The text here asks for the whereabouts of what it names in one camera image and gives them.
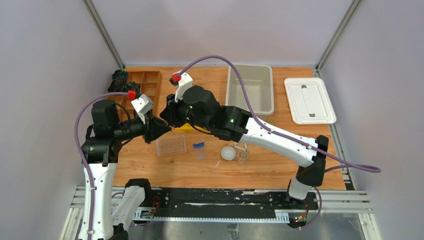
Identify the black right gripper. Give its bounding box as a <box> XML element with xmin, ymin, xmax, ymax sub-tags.
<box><xmin>161</xmin><ymin>89</ymin><xmax>212</xmax><ymax>132</ymax></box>

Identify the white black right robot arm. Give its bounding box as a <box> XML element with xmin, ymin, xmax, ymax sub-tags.
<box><xmin>160</xmin><ymin>85</ymin><xmax>329</xmax><ymax>209</ymax></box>

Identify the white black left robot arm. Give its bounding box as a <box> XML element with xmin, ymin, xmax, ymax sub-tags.
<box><xmin>78</xmin><ymin>95</ymin><xmax>171</xmax><ymax>240</ymax></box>

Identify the clear plastic well plate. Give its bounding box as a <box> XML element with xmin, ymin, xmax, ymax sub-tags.
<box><xmin>155</xmin><ymin>135</ymin><xmax>187</xmax><ymax>157</ymax></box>

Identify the yellow test tube rack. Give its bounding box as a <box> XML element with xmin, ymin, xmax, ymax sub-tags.
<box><xmin>174</xmin><ymin>123</ymin><xmax>195</xmax><ymax>132</ymax></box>

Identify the wooden compartment organizer tray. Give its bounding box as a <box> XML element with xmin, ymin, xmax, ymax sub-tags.
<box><xmin>127</xmin><ymin>70</ymin><xmax>162</xmax><ymax>114</ymax></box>

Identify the dark floral rolled cloth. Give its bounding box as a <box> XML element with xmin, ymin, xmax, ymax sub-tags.
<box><xmin>107</xmin><ymin>79</ymin><xmax>141</xmax><ymax>93</ymax></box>

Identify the white porcelain evaporating dish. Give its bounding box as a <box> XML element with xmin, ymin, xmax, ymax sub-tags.
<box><xmin>220</xmin><ymin>146</ymin><xmax>236</xmax><ymax>161</ymax></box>

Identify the white clay triangle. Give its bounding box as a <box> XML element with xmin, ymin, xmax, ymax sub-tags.
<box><xmin>233</xmin><ymin>142</ymin><xmax>248</xmax><ymax>152</ymax></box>

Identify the small glass flask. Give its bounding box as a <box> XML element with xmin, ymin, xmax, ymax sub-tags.
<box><xmin>237</xmin><ymin>151</ymin><xmax>250</xmax><ymax>166</ymax></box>

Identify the translucent grey plastic bin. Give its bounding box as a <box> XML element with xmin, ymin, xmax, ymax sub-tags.
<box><xmin>225</xmin><ymin>64</ymin><xmax>274</xmax><ymax>121</ymax></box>

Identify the white plastic bin lid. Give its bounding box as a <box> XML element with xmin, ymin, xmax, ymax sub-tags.
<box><xmin>284</xmin><ymin>77</ymin><xmax>337</xmax><ymax>125</ymax></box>

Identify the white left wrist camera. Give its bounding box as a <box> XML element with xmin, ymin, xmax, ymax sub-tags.
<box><xmin>128</xmin><ymin>90</ymin><xmax>154</xmax><ymax>124</ymax></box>

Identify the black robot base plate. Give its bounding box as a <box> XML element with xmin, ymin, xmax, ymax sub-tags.
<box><xmin>140</xmin><ymin>187</ymin><xmax>319</xmax><ymax>220</ymax></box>

